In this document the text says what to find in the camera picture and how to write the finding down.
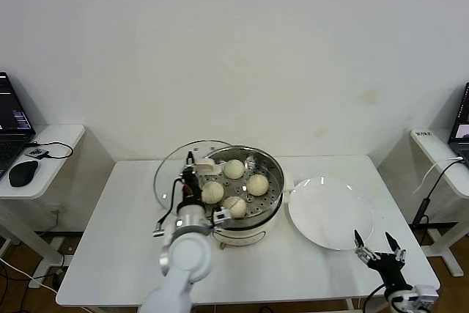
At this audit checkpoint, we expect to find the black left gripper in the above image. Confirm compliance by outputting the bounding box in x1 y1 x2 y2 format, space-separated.
180 150 203 205

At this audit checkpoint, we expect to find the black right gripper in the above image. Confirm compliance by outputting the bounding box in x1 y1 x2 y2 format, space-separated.
353 229 412 292

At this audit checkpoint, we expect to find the glass lid with cream handle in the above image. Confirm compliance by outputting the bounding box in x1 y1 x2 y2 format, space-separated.
152 139 245 218

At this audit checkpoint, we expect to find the white steamed baozi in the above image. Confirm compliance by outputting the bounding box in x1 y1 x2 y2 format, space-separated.
201 181 225 206
247 174 270 197
223 196 247 219
223 159 245 180

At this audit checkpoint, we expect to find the steel perforated steamer basket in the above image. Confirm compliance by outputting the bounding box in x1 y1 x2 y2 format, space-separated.
197 146 285 232

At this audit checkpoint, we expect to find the white round plate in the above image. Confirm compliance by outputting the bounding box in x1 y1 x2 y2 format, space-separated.
287 177 374 251

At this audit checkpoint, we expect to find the white side table with mouse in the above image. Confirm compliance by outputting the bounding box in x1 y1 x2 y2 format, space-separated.
0 125 114 270

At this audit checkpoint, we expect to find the black laptop with video screen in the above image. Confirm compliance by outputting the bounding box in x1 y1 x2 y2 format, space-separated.
447 82 469 166

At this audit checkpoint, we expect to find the black computer mouse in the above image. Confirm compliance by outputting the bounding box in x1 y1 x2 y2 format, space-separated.
7 161 40 188

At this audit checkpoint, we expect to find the black laptop with code screen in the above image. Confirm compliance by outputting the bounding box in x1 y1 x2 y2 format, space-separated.
0 72 37 178

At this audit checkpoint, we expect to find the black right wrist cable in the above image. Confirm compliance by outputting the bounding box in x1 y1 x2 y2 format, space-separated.
363 282 386 313

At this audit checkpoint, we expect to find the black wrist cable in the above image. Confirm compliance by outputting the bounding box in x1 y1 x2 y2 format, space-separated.
152 178 185 237
363 282 386 313

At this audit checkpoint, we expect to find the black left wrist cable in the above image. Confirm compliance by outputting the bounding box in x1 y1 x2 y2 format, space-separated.
152 178 185 237

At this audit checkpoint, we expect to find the black cable with adapter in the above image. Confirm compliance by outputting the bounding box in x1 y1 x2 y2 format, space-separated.
410 161 469 228

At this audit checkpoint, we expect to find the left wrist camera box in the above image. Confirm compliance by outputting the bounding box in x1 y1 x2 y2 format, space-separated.
212 205 233 224

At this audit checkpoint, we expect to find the white thin cable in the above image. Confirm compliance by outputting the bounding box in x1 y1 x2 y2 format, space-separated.
411 157 463 196

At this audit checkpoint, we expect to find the white floor cable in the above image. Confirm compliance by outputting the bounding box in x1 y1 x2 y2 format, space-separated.
0 257 59 296

